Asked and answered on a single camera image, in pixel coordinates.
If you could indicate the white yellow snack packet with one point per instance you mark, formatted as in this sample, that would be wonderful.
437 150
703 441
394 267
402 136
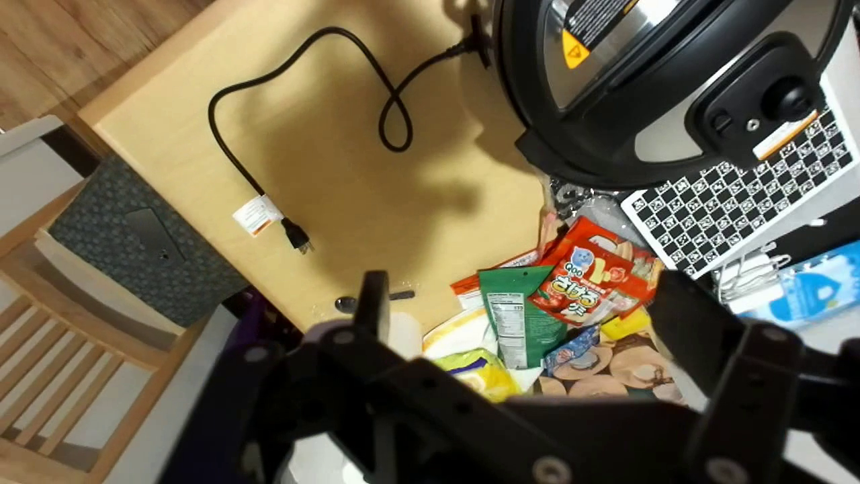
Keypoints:
457 337

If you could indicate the red snack bag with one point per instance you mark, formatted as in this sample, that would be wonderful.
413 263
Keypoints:
592 278

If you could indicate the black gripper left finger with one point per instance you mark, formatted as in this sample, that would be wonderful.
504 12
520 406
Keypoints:
269 411

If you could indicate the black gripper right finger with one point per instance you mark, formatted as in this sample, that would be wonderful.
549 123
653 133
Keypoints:
699 330

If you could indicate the dark smartphone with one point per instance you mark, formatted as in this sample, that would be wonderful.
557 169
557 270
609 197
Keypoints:
152 238

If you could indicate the black steel pressure cooker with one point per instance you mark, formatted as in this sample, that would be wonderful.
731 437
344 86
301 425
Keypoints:
680 97

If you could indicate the blue snack packet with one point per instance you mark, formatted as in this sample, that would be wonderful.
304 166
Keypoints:
571 347

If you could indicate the green snack bag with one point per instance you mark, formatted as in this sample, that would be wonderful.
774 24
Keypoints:
514 313

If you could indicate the small orange white stick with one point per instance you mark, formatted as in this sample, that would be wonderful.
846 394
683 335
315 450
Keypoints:
785 136

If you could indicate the blue wet wipes pack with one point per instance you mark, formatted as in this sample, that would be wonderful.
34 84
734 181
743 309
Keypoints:
820 285

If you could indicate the yellow snack bag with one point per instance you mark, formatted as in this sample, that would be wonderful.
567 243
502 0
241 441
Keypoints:
485 371

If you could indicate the wooden slatted chair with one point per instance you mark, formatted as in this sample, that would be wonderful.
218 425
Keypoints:
54 359

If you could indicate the dark patterned seat cushion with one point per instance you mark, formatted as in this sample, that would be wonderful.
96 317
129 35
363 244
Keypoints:
125 250

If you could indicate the purple fabric item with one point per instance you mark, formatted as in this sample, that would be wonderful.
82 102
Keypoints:
257 313

